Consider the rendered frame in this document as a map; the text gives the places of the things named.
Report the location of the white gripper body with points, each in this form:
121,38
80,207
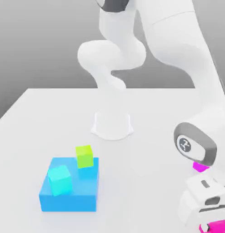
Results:
190,213

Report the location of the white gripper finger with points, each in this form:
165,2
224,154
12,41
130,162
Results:
205,227

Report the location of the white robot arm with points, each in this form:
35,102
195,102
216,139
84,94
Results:
114,54

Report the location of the small lime green cube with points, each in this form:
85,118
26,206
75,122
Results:
84,156

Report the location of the small cyan cube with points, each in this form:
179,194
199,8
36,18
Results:
60,181

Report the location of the large blue box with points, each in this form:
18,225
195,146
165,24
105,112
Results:
68,202

